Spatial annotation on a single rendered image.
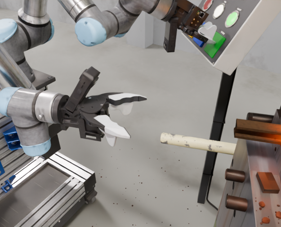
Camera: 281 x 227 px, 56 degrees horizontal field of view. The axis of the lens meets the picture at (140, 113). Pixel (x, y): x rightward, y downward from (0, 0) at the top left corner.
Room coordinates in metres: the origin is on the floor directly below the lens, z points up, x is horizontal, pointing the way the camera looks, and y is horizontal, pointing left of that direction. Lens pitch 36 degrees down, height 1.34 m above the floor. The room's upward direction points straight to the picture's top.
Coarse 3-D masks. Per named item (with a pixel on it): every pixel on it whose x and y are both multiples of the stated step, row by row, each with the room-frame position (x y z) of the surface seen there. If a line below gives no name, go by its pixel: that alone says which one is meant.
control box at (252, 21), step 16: (224, 0) 0.99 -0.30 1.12; (240, 0) 0.91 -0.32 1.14; (256, 0) 0.84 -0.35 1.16; (272, 0) 0.83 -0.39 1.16; (208, 16) 1.02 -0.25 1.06; (224, 16) 0.93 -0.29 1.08; (240, 16) 0.86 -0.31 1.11; (256, 16) 0.82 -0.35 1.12; (272, 16) 0.83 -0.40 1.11; (224, 32) 0.87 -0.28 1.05; (240, 32) 0.81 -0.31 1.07; (256, 32) 0.82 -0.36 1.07; (224, 48) 0.81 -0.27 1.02; (240, 48) 0.82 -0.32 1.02; (224, 64) 0.81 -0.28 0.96
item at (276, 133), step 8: (240, 120) 0.44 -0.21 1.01; (248, 120) 0.44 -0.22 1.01; (240, 128) 0.42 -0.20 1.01; (248, 128) 0.41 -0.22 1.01; (256, 128) 0.41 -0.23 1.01; (264, 128) 0.41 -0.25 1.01; (272, 128) 0.41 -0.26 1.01; (280, 128) 0.41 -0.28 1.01; (240, 136) 0.42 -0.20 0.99; (248, 136) 0.42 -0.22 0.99; (256, 136) 0.42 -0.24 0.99; (264, 136) 0.41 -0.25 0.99; (272, 136) 0.41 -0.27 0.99; (280, 136) 0.41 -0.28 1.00; (280, 144) 0.40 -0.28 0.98
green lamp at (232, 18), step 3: (231, 15) 0.89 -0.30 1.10; (234, 15) 0.88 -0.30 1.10; (228, 18) 0.90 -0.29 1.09; (231, 18) 0.88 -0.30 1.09; (234, 18) 0.87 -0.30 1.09; (228, 21) 0.89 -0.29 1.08; (231, 21) 0.87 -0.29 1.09; (234, 21) 0.86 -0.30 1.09; (228, 24) 0.88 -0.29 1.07; (231, 24) 0.86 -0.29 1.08
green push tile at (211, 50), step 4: (216, 32) 0.90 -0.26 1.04; (216, 36) 0.89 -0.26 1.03; (220, 36) 0.87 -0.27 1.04; (216, 40) 0.87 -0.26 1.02; (220, 40) 0.86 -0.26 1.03; (224, 40) 0.84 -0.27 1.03; (208, 44) 0.90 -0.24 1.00; (212, 44) 0.88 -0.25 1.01; (216, 44) 0.86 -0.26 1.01; (220, 44) 0.84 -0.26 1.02; (208, 48) 0.88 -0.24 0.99; (212, 48) 0.86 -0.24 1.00; (216, 48) 0.85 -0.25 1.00; (208, 52) 0.87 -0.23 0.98; (212, 52) 0.85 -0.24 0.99; (216, 52) 0.84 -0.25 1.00; (212, 56) 0.84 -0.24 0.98
